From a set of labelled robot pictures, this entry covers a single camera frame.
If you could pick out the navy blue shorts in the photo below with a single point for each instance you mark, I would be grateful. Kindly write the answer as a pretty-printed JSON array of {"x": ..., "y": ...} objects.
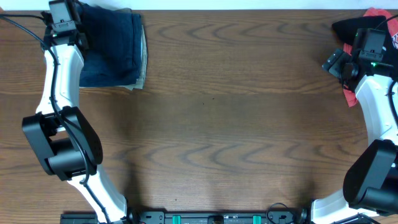
[{"x": 114, "y": 54}]

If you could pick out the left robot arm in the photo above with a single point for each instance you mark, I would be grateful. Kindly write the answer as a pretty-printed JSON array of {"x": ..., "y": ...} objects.
[{"x": 61, "y": 137}]

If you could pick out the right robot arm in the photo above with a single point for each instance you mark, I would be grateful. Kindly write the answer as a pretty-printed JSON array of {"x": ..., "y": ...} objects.
[{"x": 370, "y": 185}]

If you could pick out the black garment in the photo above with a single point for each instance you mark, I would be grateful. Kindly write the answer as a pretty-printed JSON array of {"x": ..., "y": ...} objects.
[{"x": 347, "y": 29}]

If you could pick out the grey folded garment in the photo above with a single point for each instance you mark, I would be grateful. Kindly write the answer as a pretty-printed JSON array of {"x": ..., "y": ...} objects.
[{"x": 124, "y": 10}]

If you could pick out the khaki folded shorts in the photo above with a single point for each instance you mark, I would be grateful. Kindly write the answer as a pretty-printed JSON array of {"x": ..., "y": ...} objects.
[{"x": 142, "y": 75}]

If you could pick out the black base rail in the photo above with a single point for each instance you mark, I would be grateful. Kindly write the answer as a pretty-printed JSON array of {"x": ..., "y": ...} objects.
[{"x": 277, "y": 216}]

